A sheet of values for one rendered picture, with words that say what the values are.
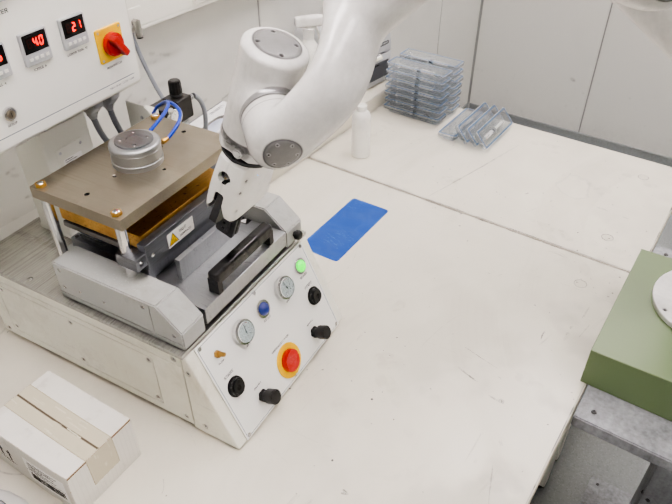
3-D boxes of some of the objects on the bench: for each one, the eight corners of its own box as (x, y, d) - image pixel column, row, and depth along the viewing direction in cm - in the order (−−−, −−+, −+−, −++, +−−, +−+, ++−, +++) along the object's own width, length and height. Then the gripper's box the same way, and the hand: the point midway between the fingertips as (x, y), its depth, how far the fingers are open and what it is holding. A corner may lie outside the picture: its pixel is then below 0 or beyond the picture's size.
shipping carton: (-2, 456, 101) (-21, 420, 95) (68, 401, 109) (53, 365, 103) (75, 520, 93) (59, 485, 87) (144, 456, 101) (133, 420, 95)
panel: (246, 440, 103) (193, 349, 95) (338, 323, 123) (299, 241, 116) (255, 442, 101) (202, 350, 94) (346, 323, 122) (308, 240, 114)
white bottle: (371, 158, 172) (373, 108, 163) (353, 160, 172) (354, 110, 163) (367, 149, 176) (369, 99, 167) (349, 150, 176) (350, 101, 166)
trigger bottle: (300, 109, 185) (296, 21, 170) (293, 97, 191) (290, 12, 176) (329, 105, 187) (328, 18, 172) (322, 93, 193) (321, 9, 178)
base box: (7, 332, 122) (-24, 262, 111) (144, 229, 147) (129, 164, 137) (239, 451, 101) (228, 379, 91) (351, 307, 127) (352, 238, 116)
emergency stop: (284, 376, 111) (275, 358, 109) (296, 361, 114) (287, 343, 112) (291, 377, 110) (282, 359, 108) (303, 361, 113) (294, 343, 111)
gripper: (259, 105, 92) (235, 194, 106) (193, 150, 82) (175, 243, 95) (302, 132, 91) (272, 219, 104) (240, 182, 81) (216, 271, 94)
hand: (228, 222), depth 98 cm, fingers closed
